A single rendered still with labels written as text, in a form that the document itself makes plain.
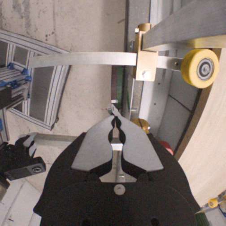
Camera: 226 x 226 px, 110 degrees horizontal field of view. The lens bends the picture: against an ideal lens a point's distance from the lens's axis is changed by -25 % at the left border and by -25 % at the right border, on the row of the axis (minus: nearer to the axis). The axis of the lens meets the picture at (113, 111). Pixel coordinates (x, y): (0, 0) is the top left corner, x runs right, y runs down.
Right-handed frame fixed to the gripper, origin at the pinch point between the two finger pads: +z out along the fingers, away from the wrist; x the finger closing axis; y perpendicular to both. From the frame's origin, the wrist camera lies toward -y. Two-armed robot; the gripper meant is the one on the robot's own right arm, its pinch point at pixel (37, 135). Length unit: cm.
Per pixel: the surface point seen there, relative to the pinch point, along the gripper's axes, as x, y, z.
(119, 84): -15.9, -30.1, 12.4
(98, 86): 3, -13, 83
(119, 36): -45, -34, 83
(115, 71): -20.5, -28.4, 12.4
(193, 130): -9, -50, -7
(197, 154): 1, -57, -7
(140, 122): -8.5, -35.9, -1.8
